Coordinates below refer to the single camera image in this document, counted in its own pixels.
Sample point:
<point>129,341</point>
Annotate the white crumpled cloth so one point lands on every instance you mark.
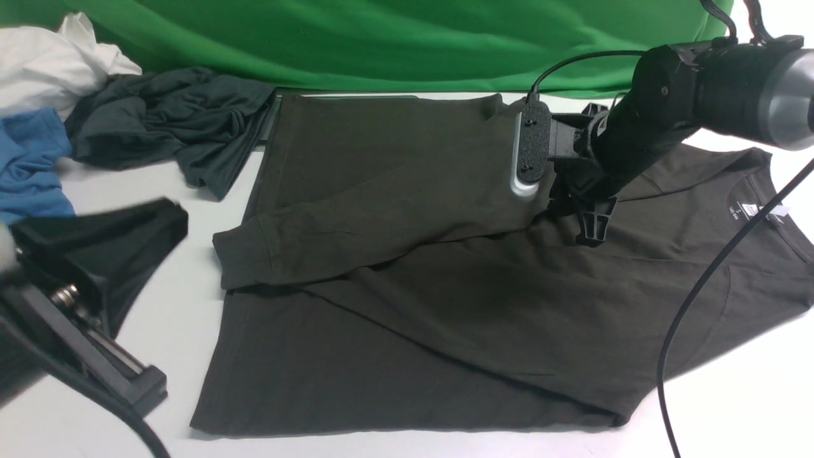
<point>45,69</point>

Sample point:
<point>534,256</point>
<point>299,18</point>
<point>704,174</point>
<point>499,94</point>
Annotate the dark teal crumpled shirt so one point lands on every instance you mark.
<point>206,121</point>

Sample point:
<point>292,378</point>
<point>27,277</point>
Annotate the green backdrop cloth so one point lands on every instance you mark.
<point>384,46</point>

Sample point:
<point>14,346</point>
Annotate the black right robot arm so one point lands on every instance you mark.
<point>759,92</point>

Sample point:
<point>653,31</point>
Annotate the blue crumpled shirt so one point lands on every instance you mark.
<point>31,145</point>

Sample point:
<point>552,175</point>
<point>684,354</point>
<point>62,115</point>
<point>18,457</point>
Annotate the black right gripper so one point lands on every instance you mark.
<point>655,116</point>

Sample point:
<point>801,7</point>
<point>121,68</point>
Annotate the dark gray long-sleeved shirt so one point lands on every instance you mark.
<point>385,277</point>

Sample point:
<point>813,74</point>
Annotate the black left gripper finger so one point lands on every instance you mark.
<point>107,256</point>
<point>60,331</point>

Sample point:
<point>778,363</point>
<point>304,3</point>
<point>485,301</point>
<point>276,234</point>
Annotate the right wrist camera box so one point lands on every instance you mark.
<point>531,148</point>

